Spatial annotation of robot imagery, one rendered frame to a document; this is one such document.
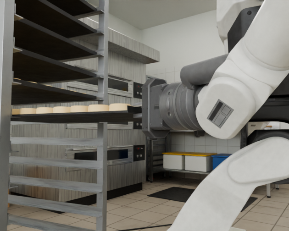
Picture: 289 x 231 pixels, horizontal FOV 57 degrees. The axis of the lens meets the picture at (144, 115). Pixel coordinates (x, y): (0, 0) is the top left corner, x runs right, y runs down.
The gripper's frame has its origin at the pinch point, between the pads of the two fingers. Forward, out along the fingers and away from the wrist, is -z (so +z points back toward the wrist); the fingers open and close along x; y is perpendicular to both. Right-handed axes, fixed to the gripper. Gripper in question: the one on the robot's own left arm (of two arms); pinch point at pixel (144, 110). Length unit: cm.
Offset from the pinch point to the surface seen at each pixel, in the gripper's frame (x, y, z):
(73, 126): 0, -66, -225
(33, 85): 8.7, 15.2, -35.2
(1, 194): -20.0, 23.6, -26.9
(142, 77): 74, -185, -272
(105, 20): 41, -15, -50
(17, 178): -26, 10, -90
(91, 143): -9, -11, -54
